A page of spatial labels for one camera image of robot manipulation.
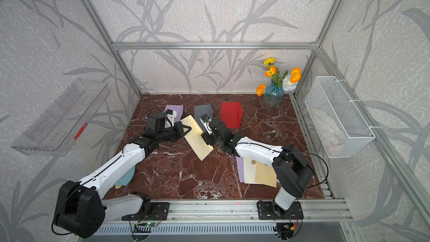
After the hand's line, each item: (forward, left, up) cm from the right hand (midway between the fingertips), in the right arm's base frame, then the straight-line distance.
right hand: (208, 127), depth 86 cm
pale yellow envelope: (-7, +6, +1) cm, 9 cm away
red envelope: (+19, -13, -13) cm, 27 cm away
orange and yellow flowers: (+14, -40, +18) cm, 46 cm away
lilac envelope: (-16, -17, -14) cm, 27 cm away
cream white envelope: (-15, -22, -14) cm, 30 cm away
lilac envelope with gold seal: (+24, +24, -13) cm, 37 cm away
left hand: (-4, +7, +5) cm, 9 cm away
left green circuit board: (-40, +23, -13) cm, 48 cm away
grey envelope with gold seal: (+23, +8, -14) cm, 28 cm away
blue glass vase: (+26, -40, -3) cm, 48 cm away
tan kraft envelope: (-19, -30, -16) cm, 39 cm away
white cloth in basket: (-8, -58, +7) cm, 59 cm away
